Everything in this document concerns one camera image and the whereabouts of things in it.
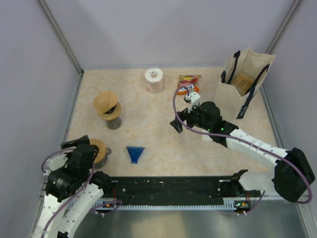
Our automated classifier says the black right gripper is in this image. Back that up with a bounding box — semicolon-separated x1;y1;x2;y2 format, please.
171;101;212;133

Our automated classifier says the wooden dripper ring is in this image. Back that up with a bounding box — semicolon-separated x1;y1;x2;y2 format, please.
98;103;122;122
89;138;107;164

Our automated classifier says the brown paper coffee filter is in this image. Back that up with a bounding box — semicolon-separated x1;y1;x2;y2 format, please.
93;90;118;115

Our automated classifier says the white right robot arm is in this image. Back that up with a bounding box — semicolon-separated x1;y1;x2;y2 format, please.
170;101;316;204

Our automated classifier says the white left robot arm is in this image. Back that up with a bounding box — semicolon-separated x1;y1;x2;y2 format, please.
31;135;112;238

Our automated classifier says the orange snack bag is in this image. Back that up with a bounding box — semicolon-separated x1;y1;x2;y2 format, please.
177;74;202;95

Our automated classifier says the white toilet paper roll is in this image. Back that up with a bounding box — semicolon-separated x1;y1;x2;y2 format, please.
145;68;164;94

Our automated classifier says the brown box in bag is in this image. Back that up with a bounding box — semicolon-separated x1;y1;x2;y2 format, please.
231;73;254;96

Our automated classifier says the cream canvas tote bag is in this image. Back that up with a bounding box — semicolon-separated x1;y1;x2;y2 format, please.
213;48;276;121

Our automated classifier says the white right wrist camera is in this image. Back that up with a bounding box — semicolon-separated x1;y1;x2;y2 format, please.
184;92;201;113

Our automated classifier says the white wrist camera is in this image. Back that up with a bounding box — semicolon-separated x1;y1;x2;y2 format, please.
42;154;67;176
184;92;201;113

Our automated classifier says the glass pitcher with handle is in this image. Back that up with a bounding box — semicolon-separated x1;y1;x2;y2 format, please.
95;148;111;169

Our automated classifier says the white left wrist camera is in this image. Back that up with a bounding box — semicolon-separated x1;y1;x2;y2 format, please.
42;154;67;176

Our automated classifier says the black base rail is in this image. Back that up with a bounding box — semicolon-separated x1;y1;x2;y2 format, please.
102;176;247;205

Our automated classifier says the grey slotted cable duct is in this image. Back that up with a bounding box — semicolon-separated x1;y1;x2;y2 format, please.
66;199;252;212

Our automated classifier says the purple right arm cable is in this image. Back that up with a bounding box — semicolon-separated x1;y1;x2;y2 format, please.
172;85;313;204

